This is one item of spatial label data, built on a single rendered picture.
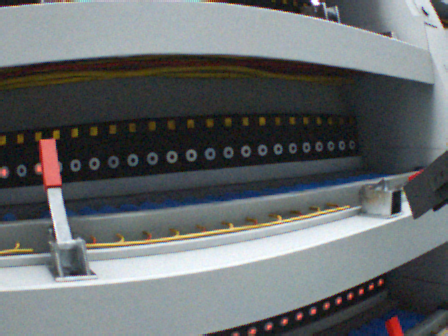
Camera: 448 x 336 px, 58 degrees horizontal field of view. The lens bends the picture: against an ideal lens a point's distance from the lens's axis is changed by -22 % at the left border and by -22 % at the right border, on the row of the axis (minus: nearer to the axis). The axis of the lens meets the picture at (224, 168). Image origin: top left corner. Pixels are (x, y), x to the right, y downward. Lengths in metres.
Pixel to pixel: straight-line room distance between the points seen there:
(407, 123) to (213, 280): 0.39
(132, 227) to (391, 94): 0.40
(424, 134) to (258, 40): 0.29
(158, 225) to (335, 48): 0.22
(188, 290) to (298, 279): 0.08
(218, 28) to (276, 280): 0.18
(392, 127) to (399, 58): 0.14
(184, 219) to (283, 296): 0.09
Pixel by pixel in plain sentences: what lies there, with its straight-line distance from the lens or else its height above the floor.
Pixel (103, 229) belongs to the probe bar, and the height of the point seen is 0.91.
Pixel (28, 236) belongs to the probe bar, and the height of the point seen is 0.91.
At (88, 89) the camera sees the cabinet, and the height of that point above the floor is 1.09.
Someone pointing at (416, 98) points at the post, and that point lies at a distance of 0.60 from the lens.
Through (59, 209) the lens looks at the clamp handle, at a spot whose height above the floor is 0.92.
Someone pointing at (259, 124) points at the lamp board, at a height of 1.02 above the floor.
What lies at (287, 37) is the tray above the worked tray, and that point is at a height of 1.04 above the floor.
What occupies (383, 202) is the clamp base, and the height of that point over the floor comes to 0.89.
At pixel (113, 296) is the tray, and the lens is 0.26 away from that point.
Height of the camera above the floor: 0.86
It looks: 13 degrees up
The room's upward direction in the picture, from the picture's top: 13 degrees counter-clockwise
